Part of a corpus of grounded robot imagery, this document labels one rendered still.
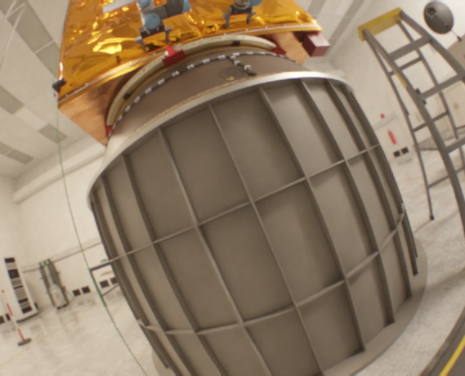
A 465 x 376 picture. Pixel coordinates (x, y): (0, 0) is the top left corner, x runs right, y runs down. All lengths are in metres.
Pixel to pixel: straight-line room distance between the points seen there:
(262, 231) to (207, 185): 0.23
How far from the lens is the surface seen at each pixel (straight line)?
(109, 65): 1.47
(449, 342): 0.58
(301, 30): 1.74
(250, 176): 0.69
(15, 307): 7.57
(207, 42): 1.30
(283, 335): 0.83
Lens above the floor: 0.76
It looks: 7 degrees up
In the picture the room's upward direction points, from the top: 23 degrees counter-clockwise
